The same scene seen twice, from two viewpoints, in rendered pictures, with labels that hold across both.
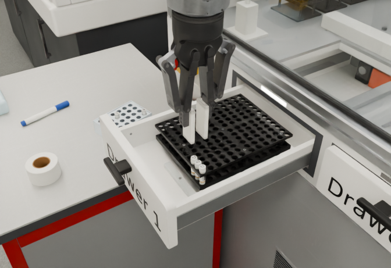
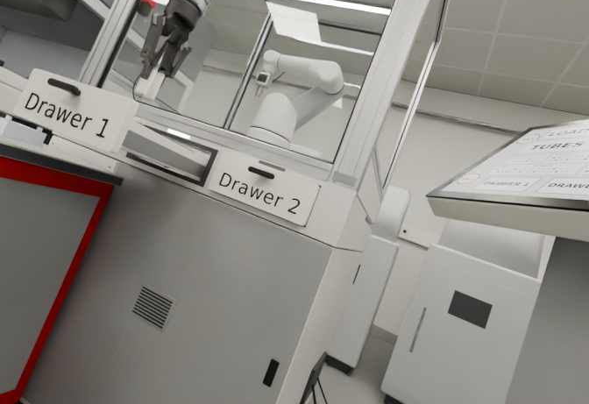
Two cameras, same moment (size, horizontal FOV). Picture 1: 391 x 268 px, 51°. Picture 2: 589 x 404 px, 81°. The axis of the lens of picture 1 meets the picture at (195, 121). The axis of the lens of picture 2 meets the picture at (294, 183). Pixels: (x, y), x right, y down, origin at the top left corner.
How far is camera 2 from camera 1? 0.70 m
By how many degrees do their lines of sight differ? 57
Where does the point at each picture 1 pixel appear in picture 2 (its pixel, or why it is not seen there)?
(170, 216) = (131, 110)
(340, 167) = (231, 162)
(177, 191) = not seen: hidden behind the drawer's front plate
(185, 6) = not seen: outside the picture
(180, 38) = (174, 10)
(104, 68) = not seen: outside the picture
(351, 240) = (230, 226)
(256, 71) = (166, 120)
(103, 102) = not seen: outside the picture
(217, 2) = (203, 3)
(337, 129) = (230, 141)
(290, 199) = (174, 218)
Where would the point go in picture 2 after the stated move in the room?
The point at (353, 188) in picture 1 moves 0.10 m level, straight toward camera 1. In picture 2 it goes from (240, 173) to (243, 171)
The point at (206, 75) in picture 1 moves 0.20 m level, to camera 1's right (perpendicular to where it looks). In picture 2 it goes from (173, 52) to (240, 94)
